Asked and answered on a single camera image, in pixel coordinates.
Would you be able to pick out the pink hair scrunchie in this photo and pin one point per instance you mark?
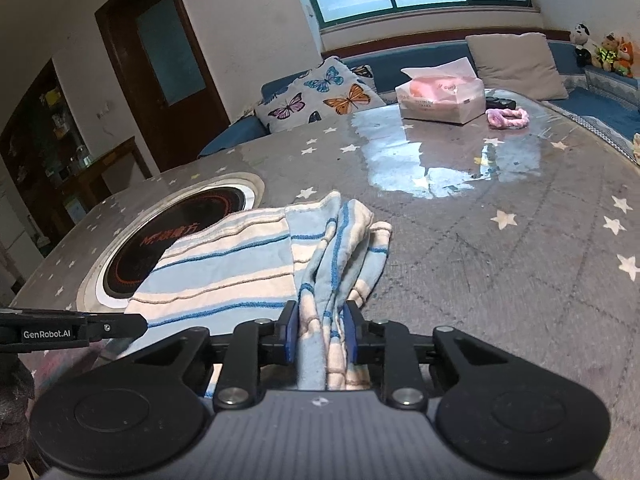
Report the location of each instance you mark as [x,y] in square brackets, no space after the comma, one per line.
[505,118]

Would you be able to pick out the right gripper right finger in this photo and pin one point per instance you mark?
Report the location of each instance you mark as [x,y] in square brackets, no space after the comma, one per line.
[390,346]

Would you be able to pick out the dark wooden door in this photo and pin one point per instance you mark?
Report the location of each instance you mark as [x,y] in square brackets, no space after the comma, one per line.
[161,69]

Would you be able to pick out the white refrigerator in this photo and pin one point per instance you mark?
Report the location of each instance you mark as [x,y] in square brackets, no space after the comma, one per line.
[20,256]

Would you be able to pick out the blue striped knit garment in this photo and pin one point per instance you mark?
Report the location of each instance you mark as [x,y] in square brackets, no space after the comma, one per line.
[249,265]

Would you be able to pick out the dark display cabinet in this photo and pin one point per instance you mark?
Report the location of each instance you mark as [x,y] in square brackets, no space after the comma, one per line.
[40,147]

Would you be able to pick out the butterfly print pillow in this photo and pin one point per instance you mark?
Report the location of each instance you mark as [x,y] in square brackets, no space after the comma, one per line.
[324,92]

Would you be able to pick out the gloved left hand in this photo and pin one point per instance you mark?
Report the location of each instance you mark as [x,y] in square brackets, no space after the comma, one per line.
[17,389]

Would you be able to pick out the colourful plush toys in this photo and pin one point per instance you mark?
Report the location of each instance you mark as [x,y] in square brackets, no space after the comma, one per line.
[615,54]

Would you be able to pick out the beige cushion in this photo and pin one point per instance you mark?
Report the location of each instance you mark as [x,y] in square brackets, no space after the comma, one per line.
[520,63]

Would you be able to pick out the pink tissue pack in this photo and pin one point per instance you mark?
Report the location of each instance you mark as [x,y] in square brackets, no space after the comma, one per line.
[450,93]

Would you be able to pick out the panda plush toy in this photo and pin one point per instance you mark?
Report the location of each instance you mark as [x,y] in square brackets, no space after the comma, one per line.
[584,46]

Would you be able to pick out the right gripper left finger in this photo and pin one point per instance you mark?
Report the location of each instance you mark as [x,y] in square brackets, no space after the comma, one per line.
[251,346]

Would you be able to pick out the built-in induction cooktop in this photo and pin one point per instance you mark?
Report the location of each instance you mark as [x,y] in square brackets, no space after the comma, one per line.
[135,249]

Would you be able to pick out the blue sofa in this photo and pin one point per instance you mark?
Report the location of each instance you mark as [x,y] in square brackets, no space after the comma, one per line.
[615,120]

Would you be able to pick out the dark wooden side table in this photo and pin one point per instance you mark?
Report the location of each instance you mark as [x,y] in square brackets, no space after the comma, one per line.
[78,192]

